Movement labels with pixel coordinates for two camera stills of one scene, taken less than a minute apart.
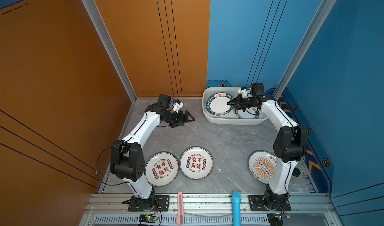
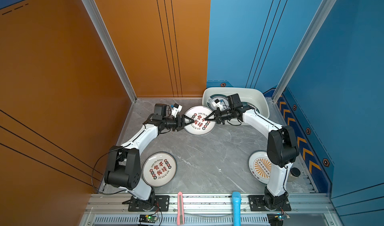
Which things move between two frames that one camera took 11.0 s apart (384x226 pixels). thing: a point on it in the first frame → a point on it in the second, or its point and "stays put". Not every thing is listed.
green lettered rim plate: (217, 104) stays put
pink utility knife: (180, 213) stays put
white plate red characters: (196, 163) → (201, 126)
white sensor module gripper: (245, 93) → (218, 103)
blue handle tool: (236, 201) stays put
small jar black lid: (296, 172) stays put
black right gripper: (237, 101) → (217, 115)
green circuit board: (148, 218) stays put
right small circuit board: (281, 216) stays put
